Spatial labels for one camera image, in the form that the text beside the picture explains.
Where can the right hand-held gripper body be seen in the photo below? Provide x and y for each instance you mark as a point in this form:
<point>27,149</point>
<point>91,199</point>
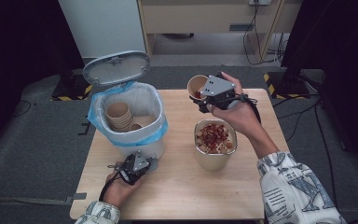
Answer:
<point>219,88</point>

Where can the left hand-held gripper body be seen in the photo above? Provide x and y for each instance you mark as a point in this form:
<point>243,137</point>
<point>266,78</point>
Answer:
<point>135,168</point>

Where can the brown paper cup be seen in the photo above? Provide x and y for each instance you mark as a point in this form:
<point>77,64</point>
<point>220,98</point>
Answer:
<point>195,84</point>

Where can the beige container with strainer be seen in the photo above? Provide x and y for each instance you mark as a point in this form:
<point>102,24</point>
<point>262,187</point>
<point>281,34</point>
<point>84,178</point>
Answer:
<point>213,161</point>

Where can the white pedal trash bin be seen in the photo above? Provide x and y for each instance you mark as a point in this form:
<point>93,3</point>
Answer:
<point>118,68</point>

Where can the person's left hand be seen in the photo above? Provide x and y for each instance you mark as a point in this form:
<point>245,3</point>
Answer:
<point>118,191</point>

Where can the person's right hand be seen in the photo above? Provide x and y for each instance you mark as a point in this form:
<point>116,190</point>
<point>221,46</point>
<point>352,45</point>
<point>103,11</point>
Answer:
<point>239,116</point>

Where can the pile of red dried fruit slices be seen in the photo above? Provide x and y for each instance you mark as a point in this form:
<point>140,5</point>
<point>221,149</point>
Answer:
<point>213,137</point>

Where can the blue bin liner bag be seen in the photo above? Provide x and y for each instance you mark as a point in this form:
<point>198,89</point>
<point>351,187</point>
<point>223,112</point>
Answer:
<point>160,130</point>

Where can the stack of brown paper cups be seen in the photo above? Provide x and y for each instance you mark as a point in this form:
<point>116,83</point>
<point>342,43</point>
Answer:
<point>118,116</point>

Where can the black tape marks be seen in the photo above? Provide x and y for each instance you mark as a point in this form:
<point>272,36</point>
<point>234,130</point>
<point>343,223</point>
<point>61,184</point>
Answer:
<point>85,126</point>

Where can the grey tape piece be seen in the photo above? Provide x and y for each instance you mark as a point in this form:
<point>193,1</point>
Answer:
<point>76,197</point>

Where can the striped black stand base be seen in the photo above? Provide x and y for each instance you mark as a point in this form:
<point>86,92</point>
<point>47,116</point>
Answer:
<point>71,90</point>
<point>287,87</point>

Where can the light wooden desk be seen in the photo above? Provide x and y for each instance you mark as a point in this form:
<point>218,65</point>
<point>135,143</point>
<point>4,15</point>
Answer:
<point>192,18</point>

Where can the white power strip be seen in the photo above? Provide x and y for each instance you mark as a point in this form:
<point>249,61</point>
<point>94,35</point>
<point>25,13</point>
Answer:
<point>259,2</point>

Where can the white cabinet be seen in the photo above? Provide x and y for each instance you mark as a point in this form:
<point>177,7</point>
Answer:
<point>102,28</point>

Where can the black curtain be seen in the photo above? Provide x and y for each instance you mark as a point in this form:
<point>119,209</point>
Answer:
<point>338,46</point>
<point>18,46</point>

